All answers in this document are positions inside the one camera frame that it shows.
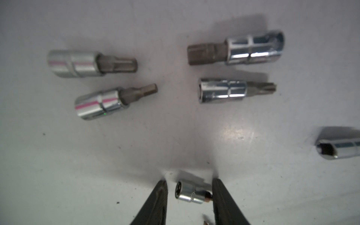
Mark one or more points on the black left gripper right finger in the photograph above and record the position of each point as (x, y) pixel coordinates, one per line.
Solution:
(226, 211)

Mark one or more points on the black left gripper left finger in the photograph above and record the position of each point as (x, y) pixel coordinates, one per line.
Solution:
(154, 210)

